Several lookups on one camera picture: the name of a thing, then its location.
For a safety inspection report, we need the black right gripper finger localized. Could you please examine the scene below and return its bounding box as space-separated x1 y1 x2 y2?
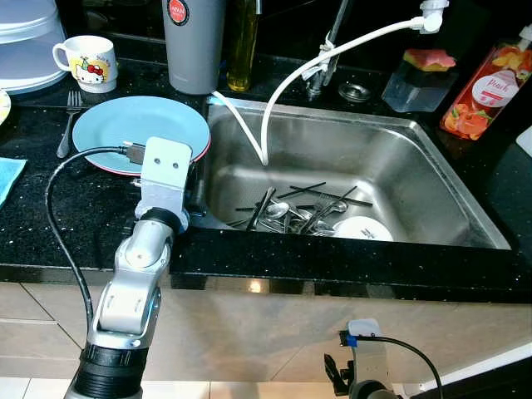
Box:
324 353 346 396

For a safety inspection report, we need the white bowl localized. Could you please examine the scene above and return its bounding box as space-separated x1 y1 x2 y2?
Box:
332 216 394 242

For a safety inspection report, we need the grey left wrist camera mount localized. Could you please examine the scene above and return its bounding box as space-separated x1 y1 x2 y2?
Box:
137 137 196 221

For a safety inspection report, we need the white tie strip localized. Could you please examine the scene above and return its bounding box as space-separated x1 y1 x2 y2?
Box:
314 46 339 80

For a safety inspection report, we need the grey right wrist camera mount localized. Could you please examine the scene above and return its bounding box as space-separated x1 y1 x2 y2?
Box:
342 318 387 387

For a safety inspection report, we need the olive oil glass bottle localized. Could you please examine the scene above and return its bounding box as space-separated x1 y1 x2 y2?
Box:
227 0 259 92

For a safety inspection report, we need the chrome kitchen faucet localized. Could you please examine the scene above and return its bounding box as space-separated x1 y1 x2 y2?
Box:
306 0 350 101

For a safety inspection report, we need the translucent white plastic food cover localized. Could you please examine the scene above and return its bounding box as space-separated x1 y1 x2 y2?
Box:
0 0 69 95

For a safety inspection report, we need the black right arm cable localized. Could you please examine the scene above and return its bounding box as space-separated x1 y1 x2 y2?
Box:
341 332 444 399

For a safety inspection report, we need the stainless steel kitchen sink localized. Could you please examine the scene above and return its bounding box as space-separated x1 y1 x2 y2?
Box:
187 98 512 250

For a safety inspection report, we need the peach hand soap bottle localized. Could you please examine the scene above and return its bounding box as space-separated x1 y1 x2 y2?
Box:
441 25 532 140

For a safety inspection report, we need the round metal sink hole cap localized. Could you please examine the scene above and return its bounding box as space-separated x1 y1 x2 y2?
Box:
338 81 373 103

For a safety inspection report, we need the white cartoon print mug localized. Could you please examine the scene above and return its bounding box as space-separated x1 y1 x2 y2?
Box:
52 36 117 92

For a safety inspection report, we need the blue cloth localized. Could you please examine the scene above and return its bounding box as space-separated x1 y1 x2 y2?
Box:
0 156 27 207

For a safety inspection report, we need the floral print plate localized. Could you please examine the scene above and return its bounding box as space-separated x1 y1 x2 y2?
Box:
0 87 12 126

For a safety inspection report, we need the pink and yellow sponge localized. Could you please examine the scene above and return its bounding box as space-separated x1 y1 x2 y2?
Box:
403 48 456 71

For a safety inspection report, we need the light blue plate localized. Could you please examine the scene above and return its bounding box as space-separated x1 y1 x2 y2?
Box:
72 96 211 175

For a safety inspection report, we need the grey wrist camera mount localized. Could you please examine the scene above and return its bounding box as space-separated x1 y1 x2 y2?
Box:
137 137 196 221
342 318 387 387

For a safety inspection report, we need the clear plastic sponge holder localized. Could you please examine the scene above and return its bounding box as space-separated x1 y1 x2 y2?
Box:
382 60 456 113

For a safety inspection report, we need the silver fork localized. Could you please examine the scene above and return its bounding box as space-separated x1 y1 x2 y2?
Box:
57 90 84 159

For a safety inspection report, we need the white faucet hose adapter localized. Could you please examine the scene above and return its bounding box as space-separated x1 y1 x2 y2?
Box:
416 0 446 34

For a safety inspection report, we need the grey cylindrical canister red badge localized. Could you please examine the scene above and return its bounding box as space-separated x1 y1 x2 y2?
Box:
162 0 227 95

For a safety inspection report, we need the white flexible hose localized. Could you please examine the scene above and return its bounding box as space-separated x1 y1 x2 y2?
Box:
212 17 425 167

